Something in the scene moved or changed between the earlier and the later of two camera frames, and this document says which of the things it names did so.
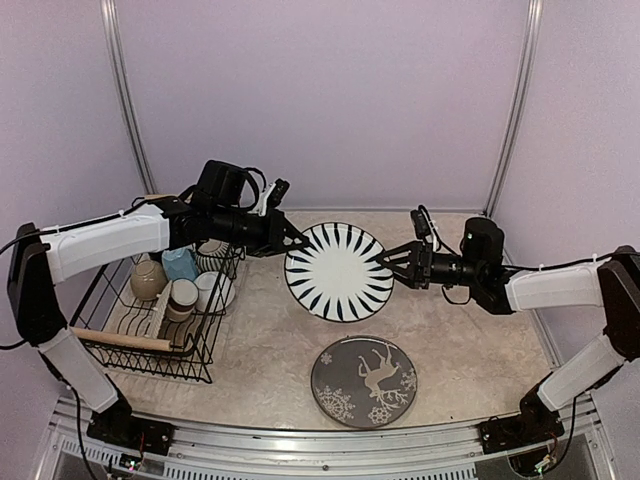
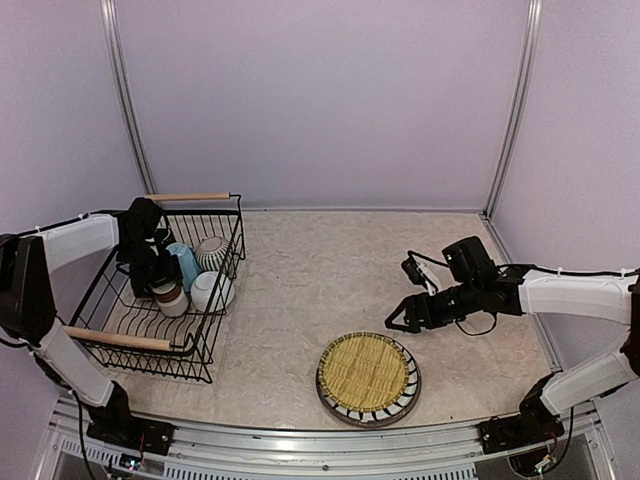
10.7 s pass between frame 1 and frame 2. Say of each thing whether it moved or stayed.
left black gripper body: moved
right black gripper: moved
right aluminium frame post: stayed
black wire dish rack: stayed
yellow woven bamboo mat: moved
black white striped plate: moved
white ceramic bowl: stayed
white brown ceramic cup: moved
